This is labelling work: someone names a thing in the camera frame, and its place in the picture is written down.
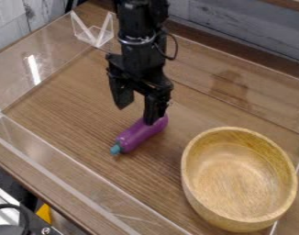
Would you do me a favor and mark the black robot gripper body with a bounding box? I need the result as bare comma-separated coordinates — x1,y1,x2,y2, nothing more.
105,33,173,97

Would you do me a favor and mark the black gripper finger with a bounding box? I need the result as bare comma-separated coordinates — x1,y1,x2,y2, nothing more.
108,73,134,109
142,95,170,126

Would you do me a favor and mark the purple toy eggplant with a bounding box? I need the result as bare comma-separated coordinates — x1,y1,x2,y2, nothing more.
110,116,169,155

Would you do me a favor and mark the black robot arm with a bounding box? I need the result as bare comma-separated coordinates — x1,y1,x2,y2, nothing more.
105,0,178,126

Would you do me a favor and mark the brown wooden bowl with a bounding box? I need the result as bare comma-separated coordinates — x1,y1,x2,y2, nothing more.
180,127,297,233

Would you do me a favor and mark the black device with yellow label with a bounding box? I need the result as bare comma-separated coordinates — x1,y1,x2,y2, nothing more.
0,203,65,235

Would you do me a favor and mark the clear acrylic corner bracket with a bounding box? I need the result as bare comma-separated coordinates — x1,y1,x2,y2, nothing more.
69,11,113,49

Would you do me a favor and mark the black cable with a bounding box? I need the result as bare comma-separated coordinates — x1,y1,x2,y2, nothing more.
0,203,33,235

